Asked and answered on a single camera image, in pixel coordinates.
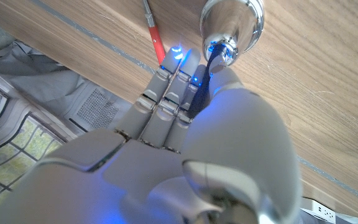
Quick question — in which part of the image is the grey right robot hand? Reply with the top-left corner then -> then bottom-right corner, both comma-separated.
0,45 -> 303,224

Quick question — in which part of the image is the white power strip box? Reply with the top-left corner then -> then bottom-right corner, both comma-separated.
300,197 -> 337,224

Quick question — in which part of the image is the fork with red handle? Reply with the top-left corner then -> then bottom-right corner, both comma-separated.
142,0 -> 167,65

